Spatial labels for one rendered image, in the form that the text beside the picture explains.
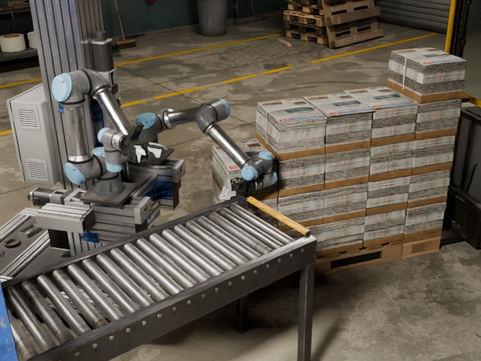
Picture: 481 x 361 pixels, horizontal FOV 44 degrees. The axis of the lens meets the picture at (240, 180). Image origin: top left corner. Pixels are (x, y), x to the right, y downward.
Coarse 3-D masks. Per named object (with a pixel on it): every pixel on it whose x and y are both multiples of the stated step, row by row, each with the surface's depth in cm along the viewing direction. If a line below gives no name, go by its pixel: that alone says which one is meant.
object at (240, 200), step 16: (208, 208) 291; (160, 224) 278; (176, 224) 278; (128, 240) 266; (80, 256) 254; (128, 256) 267; (32, 272) 244; (48, 272) 245; (64, 272) 249; (16, 288) 238
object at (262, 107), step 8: (264, 104) 351; (272, 104) 350; (280, 104) 350; (288, 104) 351; (296, 104) 351; (304, 104) 350; (264, 112) 344; (256, 120) 359; (264, 120) 345; (256, 128) 360; (264, 128) 347; (264, 136) 348
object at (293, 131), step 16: (288, 112) 338; (304, 112) 337; (320, 112) 336; (272, 128) 334; (288, 128) 326; (304, 128) 329; (320, 128) 332; (272, 144) 337; (288, 144) 331; (304, 144) 334; (320, 144) 337
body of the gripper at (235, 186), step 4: (232, 180) 313; (236, 180) 312; (240, 180) 311; (244, 180) 310; (248, 180) 315; (252, 180) 314; (232, 184) 311; (236, 184) 308; (240, 184) 309; (244, 184) 309; (248, 184) 314; (252, 184) 315; (232, 188) 313; (236, 188) 310; (240, 188) 310; (244, 188) 311; (252, 188) 316; (236, 192) 311; (240, 192) 311; (244, 192) 312
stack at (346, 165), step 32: (224, 160) 336; (288, 160) 335; (320, 160) 342; (352, 160) 349; (384, 160) 356; (256, 192) 337; (320, 192) 350; (352, 192) 357; (384, 192) 366; (320, 224) 362; (352, 224) 368; (384, 224) 376; (384, 256) 387
